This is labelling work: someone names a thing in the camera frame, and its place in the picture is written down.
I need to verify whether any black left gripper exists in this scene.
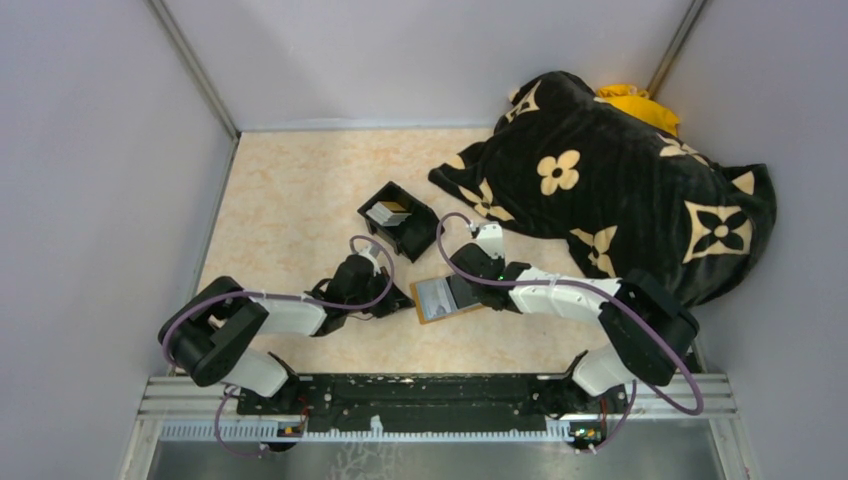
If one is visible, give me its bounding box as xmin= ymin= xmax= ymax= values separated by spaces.
xmin=346 ymin=266 xmax=416 ymax=318

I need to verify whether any black plastic card box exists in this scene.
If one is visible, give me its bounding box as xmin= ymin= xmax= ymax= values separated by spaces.
xmin=357 ymin=181 xmax=439 ymax=262

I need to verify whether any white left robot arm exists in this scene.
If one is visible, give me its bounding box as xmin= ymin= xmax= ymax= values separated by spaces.
xmin=158 ymin=252 xmax=415 ymax=414

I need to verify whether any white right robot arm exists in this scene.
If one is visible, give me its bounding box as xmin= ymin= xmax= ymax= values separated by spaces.
xmin=450 ymin=243 xmax=700 ymax=412

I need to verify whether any stack of white cards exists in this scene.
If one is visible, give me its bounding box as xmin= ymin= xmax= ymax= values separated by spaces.
xmin=366 ymin=201 xmax=411 ymax=227

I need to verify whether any black flower-pattern blanket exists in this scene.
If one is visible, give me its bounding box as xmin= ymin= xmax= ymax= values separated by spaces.
xmin=428 ymin=71 xmax=777 ymax=307

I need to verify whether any yellow cloth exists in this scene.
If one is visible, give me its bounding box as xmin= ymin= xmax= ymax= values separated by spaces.
xmin=596 ymin=84 xmax=680 ymax=136

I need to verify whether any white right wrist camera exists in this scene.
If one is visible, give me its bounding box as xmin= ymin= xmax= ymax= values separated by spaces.
xmin=472 ymin=222 xmax=505 ymax=260

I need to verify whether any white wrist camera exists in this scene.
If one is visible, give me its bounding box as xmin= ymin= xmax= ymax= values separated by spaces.
xmin=357 ymin=241 xmax=384 ymax=272
xmin=472 ymin=222 xmax=505 ymax=260

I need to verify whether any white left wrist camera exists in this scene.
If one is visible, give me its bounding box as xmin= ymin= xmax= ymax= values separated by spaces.
xmin=357 ymin=241 xmax=384 ymax=272

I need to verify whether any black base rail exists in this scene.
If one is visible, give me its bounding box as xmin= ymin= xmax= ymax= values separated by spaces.
xmin=135 ymin=370 xmax=740 ymax=458

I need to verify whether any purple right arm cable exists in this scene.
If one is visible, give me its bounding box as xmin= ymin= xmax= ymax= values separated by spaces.
xmin=435 ymin=212 xmax=705 ymax=455

